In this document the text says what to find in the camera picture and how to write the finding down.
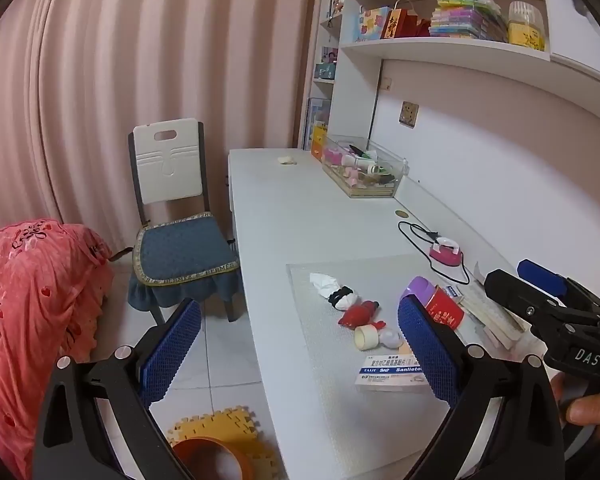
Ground white backed chair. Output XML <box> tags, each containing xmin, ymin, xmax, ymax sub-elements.
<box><xmin>128</xmin><ymin>118</ymin><xmax>241</xmax><ymax>323</ymax></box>

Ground black cable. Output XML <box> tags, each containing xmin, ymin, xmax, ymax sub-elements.
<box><xmin>398</xmin><ymin>221</ymin><xmax>473</xmax><ymax>287</ymax></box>

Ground colourful printed box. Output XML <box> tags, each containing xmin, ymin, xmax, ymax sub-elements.
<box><xmin>354</xmin><ymin>5</ymin><xmax>392</xmax><ymax>43</ymax></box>

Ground stack of colourful boxes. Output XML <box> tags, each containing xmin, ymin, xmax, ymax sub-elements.
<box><xmin>429</xmin><ymin>0</ymin><xmax>508</xmax><ymax>41</ymax></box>

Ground white medicine box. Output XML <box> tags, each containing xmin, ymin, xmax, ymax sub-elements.
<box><xmin>355</xmin><ymin>357</ymin><xmax>431</xmax><ymax>388</ymax></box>

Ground white wall shelf unit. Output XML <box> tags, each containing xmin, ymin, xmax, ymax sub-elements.
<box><xmin>300</xmin><ymin>0</ymin><xmax>600</xmax><ymax>151</ymax></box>

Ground red carton box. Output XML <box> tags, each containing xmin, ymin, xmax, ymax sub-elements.
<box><xmin>425</xmin><ymin>285</ymin><xmax>466</xmax><ymax>331</ymax></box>

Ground purple plastic cup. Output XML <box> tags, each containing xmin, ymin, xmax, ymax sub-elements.
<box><xmin>399</xmin><ymin>276</ymin><xmax>438</xmax><ymax>306</ymax></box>

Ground beige tape roll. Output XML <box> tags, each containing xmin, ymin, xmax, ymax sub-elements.
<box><xmin>354</xmin><ymin>325</ymin><xmax>379</xmax><ymax>351</ymax></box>

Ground pink printed bedspread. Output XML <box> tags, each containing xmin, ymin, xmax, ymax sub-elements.
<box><xmin>0</xmin><ymin>218</ymin><xmax>115</xmax><ymax>480</ymax></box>

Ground orange round bin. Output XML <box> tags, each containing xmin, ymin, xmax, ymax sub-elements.
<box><xmin>172</xmin><ymin>437</ymin><xmax>256</xmax><ymax>480</ymax></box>

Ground white crumpled tissue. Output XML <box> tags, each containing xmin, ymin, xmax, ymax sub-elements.
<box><xmin>309</xmin><ymin>272</ymin><xmax>342</xmax><ymax>301</ymax></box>

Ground pink and white device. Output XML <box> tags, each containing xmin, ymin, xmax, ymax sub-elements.
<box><xmin>429</xmin><ymin>236</ymin><xmax>462</xmax><ymax>267</ymax></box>

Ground blue seat cushion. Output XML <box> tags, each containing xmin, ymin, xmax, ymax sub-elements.
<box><xmin>126</xmin><ymin>212</ymin><xmax>241</xmax><ymax>311</ymax></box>

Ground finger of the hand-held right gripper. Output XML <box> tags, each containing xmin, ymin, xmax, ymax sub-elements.
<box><xmin>517</xmin><ymin>259</ymin><xmax>600</xmax><ymax>311</ymax></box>
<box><xmin>483</xmin><ymin>269</ymin><xmax>581</xmax><ymax>333</ymax></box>

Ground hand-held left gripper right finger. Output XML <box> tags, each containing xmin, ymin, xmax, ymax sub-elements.
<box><xmin>397</xmin><ymin>294</ymin><xmax>566</xmax><ymax>480</ymax></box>

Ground white jar yellow label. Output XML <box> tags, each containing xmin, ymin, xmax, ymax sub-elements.
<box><xmin>507</xmin><ymin>1</ymin><xmax>546</xmax><ymax>52</ymax></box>

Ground clear textured desk mat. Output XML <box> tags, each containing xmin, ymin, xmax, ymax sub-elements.
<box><xmin>286</xmin><ymin>254</ymin><xmax>546</xmax><ymax>466</ymax></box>

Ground yellow foam puzzle mat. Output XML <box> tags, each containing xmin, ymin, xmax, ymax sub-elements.
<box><xmin>167</xmin><ymin>406</ymin><xmax>286</xmax><ymax>480</ymax></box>

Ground red toy figure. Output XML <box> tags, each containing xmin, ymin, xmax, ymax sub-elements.
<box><xmin>337</xmin><ymin>300</ymin><xmax>388</xmax><ymax>331</ymax></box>

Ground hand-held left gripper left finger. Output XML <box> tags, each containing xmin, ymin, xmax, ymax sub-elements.
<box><xmin>32</xmin><ymin>297</ymin><xmax>203</xmax><ymax>480</ymax></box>

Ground red gift bag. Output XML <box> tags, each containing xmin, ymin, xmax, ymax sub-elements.
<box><xmin>381</xmin><ymin>0</ymin><xmax>416</xmax><ymax>40</ymax></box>

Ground clear plastic organizer box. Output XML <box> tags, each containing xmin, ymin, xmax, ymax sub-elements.
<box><xmin>321</xmin><ymin>134</ymin><xmax>409</xmax><ymax>199</ymax></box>

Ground long white paper boxes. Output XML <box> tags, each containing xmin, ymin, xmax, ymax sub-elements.
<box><xmin>460</xmin><ymin>282</ymin><xmax>526</xmax><ymax>351</ymax></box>

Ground upright books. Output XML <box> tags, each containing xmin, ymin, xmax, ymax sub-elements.
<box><xmin>307</xmin><ymin>97</ymin><xmax>332</xmax><ymax>151</ymax></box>

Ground person's right hand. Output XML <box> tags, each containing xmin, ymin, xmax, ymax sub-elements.
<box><xmin>550</xmin><ymin>375</ymin><xmax>600</xmax><ymax>441</ymax></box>

